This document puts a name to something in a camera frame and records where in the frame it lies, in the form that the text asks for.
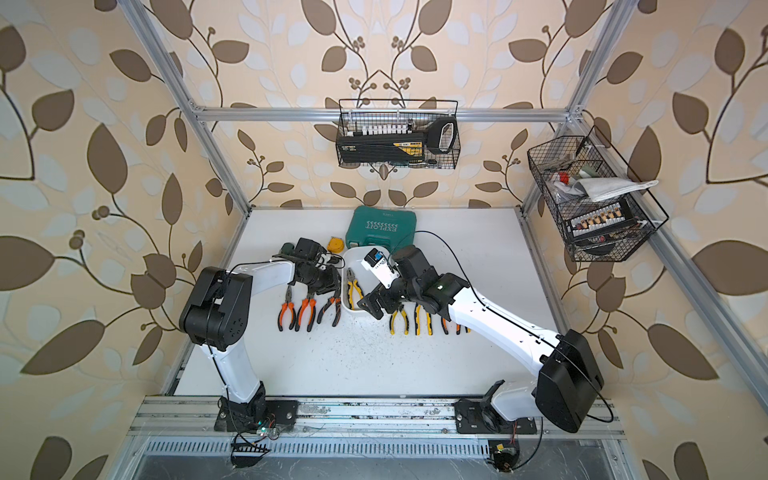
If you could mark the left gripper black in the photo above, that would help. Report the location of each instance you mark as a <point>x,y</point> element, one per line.
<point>335,287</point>

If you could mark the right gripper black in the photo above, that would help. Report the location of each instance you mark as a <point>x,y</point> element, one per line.
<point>374,304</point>

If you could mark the orange black combination pliers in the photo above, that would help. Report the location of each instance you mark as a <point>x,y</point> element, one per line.
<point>307,309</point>

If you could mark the yellow black combination pliers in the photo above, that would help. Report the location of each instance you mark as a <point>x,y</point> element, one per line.
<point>422,321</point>

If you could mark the orange black long-nose pliers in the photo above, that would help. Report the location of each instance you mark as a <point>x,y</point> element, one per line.
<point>448,327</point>

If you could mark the white plastic storage box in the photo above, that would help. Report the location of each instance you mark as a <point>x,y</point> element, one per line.
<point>368,282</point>

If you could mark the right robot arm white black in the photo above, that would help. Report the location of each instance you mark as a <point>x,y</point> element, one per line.
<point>566,380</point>

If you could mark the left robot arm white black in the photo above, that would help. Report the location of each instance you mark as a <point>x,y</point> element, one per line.
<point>216,318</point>

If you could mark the socket set box in basket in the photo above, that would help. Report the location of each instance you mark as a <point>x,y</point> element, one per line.
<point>602,221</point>

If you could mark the yellow tape measure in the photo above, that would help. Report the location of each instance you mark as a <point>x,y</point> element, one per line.
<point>336,245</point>

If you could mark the green plastic tool case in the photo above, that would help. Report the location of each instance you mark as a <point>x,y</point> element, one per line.
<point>391,229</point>

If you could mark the black yellow tool in basket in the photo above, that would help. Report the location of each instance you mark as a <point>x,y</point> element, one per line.
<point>434,144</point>

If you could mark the white papers in basket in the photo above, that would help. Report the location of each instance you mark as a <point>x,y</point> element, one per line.
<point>603,189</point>

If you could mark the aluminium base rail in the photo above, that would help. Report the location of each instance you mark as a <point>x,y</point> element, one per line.
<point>382,417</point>

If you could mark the back black wire basket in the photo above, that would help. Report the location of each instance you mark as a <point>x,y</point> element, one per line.
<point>393,110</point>

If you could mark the black wire basket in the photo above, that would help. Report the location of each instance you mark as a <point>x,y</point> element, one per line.
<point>393,110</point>
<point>557,164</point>

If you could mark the right black wire basket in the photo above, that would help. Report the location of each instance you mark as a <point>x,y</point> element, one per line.
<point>557,164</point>

